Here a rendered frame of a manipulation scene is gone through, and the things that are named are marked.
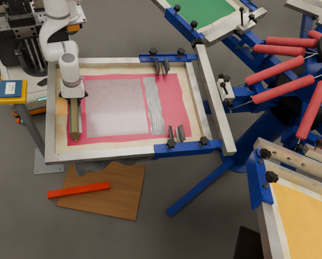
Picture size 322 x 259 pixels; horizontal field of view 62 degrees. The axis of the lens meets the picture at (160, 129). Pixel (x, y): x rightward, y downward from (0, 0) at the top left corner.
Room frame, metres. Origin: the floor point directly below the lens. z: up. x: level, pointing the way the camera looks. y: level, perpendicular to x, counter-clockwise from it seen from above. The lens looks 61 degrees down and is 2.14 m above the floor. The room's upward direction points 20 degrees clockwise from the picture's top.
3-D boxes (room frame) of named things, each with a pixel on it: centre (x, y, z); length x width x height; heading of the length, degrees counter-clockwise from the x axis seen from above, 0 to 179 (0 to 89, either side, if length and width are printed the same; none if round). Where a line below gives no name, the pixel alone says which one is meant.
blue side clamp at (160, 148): (0.60, -0.14, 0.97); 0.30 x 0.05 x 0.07; 117
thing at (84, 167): (0.53, 0.16, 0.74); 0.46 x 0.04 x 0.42; 117
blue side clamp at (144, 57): (1.10, 0.11, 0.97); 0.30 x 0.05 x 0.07; 117
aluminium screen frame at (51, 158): (0.74, 0.20, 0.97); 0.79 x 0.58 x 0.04; 117
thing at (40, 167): (0.59, 0.76, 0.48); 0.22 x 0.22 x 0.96; 27
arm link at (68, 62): (0.67, 0.45, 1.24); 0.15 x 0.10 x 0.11; 40
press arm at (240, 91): (0.99, -0.30, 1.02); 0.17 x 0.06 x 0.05; 117
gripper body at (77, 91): (0.63, 0.44, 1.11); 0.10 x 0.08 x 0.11; 117
